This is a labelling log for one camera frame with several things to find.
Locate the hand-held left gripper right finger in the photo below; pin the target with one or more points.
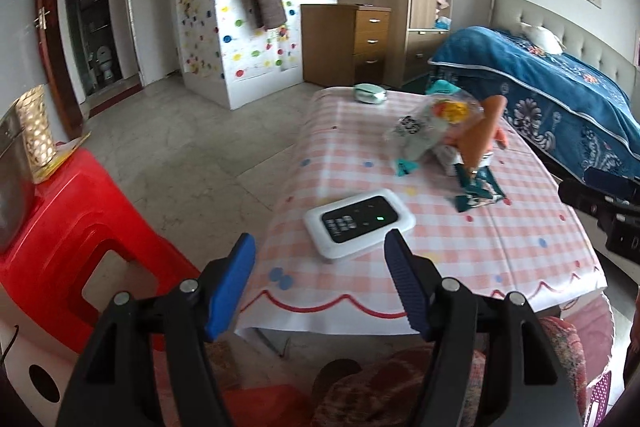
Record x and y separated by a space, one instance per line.
407 287

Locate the small teal wrapper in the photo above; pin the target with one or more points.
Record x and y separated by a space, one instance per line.
406 167

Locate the grey upholstered bed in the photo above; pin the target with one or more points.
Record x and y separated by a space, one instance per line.
590 37

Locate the red plastic stool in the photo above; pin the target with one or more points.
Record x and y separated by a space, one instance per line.
75 217

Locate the round green tin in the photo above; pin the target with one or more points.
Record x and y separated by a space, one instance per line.
369 94

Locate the white toilet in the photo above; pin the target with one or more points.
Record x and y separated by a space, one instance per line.
104 64

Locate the paper sheet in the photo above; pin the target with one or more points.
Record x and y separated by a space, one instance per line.
70 152

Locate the small wall picture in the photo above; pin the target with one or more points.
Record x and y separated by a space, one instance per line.
637 49

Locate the green snack packet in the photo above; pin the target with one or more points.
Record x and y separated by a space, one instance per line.
480 189

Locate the steel bowl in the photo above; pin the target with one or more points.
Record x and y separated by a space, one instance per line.
15 187

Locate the white mobile router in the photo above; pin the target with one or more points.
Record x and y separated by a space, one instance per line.
360 227

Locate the white pillow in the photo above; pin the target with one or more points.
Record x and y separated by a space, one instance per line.
542 39

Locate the white dotted cabinet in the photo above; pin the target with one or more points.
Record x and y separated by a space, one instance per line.
225 32

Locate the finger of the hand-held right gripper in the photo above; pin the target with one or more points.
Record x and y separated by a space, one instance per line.
585 199
607 179

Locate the person's plaid pants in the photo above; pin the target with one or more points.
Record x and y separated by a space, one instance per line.
375 387

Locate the orange carrot plush toy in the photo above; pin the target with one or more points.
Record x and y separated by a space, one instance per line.
480 132

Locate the brown wooden door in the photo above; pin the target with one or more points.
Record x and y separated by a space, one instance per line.
55 37

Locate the gold mesh cup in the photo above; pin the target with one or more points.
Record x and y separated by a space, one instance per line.
35 132

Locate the teal cloth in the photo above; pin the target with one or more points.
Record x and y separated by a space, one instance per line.
444 23

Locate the clear plastic bag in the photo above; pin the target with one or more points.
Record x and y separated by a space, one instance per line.
425 127

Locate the red plastic object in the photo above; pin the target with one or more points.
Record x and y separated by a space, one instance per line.
270 407

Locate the pink basket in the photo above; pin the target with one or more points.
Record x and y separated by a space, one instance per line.
590 332

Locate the wooden nightstand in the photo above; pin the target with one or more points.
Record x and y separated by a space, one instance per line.
345 47

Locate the pink checkered tablecloth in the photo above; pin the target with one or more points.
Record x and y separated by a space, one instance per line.
360 147

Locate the blue patterned blanket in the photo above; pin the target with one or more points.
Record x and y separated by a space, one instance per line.
550 92

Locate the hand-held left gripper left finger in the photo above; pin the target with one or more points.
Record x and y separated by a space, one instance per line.
230 287

